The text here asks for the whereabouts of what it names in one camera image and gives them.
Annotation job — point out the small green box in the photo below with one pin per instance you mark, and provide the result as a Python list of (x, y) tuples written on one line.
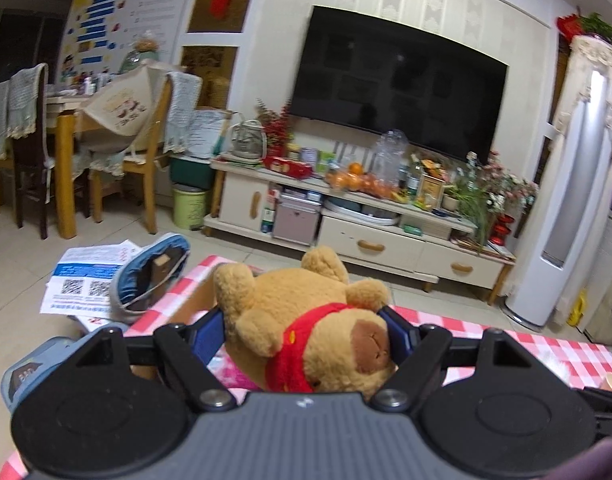
[(413, 230)]

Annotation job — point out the pink checkered tablecloth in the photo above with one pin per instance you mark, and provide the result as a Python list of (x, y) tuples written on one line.
[(536, 345)]

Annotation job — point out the red vase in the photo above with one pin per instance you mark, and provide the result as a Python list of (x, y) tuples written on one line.
[(501, 230)]

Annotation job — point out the wooden chair with lace cover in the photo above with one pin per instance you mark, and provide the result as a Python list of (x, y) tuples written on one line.
[(178, 105)]

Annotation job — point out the red flat box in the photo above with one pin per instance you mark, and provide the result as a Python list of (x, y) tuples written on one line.
[(288, 166)]

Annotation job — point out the green glass bottle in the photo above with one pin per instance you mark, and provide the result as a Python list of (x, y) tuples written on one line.
[(415, 180)]

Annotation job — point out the pink storage case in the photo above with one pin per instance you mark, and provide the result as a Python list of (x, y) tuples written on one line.
[(296, 220)]

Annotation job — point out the wooden dining table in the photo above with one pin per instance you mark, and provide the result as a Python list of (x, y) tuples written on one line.
[(65, 160)]

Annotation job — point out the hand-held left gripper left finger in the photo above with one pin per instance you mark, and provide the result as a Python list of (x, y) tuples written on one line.
[(208, 335)]

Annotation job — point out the dark chair with lace cover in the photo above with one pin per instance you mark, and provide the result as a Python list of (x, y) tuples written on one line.
[(20, 105)]

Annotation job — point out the white standing air conditioner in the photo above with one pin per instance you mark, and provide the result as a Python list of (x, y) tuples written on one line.
[(571, 185)]

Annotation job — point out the wooden picture frame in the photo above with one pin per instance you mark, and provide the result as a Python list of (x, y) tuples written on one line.
[(432, 191)]

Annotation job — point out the green trash bin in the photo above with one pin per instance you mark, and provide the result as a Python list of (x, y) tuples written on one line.
[(190, 207)]

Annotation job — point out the brown bear plush toy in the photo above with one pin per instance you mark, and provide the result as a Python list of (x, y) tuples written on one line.
[(296, 310)]

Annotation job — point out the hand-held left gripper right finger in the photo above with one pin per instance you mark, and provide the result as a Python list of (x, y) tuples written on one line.
[(398, 332)]

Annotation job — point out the beige printed tote bag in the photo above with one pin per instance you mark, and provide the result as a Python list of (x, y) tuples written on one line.
[(120, 100)]

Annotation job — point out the white printed paper sheets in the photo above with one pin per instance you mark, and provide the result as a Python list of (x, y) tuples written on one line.
[(80, 275)]

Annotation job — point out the banana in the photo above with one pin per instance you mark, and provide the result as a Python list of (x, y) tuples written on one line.
[(399, 196)]

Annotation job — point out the white printed sack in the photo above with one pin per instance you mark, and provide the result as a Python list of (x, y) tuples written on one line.
[(208, 132)]

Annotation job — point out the artificial green plant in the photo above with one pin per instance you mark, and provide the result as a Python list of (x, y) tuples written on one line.
[(598, 27)]

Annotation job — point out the person's right forearm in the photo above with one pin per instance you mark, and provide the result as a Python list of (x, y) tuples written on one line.
[(606, 460)]

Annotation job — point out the black television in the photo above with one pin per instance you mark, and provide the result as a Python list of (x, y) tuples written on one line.
[(396, 80)]

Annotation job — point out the pile of oranges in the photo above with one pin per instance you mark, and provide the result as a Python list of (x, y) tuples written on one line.
[(356, 180)]

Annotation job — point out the wall poster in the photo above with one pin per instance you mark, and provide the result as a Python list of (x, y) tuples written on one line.
[(100, 10)]

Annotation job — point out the red berry bouquet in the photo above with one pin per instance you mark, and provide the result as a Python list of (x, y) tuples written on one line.
[(276, 127)]

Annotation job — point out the glass electric kettle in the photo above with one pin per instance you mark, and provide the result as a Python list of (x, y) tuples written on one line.
[(247, 142)]

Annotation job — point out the dark green storage box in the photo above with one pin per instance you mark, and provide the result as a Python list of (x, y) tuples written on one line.
[(190, 172)]

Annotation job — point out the white basin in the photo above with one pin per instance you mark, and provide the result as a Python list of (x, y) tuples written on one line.
[(361, 210)]

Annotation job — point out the cream tv cabinet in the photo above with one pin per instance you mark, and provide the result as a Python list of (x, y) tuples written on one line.
[(371, 250)]

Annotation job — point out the potted plant with flowers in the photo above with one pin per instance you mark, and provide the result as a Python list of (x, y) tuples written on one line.
[(476, 195)]

